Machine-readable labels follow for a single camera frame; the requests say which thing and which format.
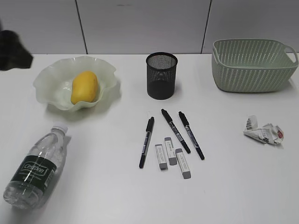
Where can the translucent wavy glass plate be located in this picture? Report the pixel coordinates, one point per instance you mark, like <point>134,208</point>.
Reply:
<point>54,83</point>

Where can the light green plastic basket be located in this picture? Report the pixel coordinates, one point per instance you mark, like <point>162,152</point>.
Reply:
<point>252,65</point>

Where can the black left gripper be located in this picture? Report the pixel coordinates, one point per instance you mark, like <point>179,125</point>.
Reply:
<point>12,52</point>

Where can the clear water bottle green label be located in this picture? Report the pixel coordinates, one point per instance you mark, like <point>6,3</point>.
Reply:
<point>37,170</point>

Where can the black marker pen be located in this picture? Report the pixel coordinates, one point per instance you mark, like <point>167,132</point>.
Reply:
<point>149,130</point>
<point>191,135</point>
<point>175,130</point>

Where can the black mesh pen holder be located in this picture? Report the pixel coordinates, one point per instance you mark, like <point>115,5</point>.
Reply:
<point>161,75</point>

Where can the waste paper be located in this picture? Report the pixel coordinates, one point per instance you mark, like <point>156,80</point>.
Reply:
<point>268,133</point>

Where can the yellow mango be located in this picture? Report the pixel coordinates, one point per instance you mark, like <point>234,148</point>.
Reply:
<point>84,87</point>

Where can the white grey eraser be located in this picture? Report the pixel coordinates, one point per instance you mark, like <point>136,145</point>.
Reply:
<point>183,163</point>
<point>161,157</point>
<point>170,151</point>

